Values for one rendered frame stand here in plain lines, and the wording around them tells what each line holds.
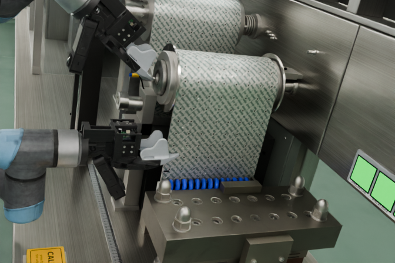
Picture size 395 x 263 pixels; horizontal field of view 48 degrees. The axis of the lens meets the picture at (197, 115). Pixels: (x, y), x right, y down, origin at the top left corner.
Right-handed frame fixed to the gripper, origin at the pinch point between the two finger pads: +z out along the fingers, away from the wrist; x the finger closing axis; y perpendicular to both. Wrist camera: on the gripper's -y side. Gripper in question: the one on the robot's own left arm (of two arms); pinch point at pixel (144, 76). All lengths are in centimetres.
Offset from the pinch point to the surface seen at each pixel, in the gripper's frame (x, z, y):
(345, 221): 97, 217, 19
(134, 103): 0.1, 3.0, -5.6
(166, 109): -5.4, 6.5, -1.3
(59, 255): -17.1, 7.4, -35.3
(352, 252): 69, 204, 8
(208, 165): -8.2, 23.2, -3.7
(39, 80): 87, 9, -36
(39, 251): -15.5, 4.6, -37.6
